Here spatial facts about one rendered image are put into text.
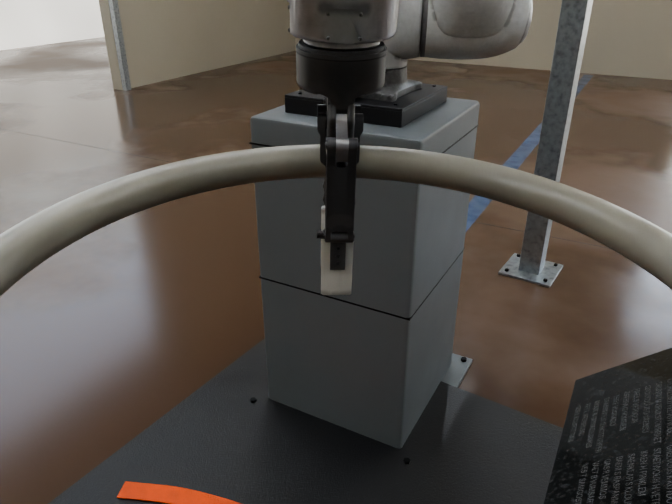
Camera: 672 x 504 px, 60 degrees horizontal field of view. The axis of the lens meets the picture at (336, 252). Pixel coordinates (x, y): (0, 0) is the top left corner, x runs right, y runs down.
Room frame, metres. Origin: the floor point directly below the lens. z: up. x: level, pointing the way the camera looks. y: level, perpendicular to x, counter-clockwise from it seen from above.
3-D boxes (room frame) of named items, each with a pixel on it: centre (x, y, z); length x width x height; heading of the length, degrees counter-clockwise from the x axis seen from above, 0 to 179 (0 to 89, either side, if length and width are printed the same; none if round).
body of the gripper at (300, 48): (0.50, 0.00, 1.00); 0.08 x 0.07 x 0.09; 2
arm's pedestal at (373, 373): (1.33, -0.08, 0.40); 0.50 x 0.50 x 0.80; 62
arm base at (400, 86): (1.31, -0.07, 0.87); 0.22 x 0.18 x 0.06; 151
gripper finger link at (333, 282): (0.49, 0.00, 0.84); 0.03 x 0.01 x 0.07; 92
